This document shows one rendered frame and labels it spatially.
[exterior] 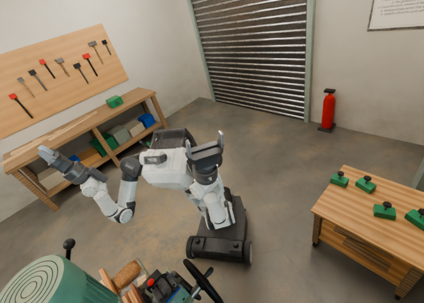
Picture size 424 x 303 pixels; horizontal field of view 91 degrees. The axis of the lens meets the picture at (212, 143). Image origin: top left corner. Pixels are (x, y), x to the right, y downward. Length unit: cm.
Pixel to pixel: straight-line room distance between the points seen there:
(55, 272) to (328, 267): 189
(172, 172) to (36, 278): 59
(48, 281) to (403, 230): 178
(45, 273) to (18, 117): 332
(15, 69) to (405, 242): 430
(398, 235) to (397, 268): 36
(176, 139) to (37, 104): 302
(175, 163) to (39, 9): 325
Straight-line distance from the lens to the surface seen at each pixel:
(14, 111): 393
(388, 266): 206
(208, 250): 205
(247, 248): 198
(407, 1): 284
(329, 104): 317
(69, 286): 72
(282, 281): 209
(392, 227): 182
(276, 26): 329
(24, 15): 392
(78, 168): 110
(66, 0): 404
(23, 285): 79
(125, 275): 134
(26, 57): 387
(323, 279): 213
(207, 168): 71
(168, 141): 114
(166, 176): 108
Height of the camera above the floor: 197
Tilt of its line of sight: 36 degrees down
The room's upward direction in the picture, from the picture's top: 17 degrees counter-clockwise
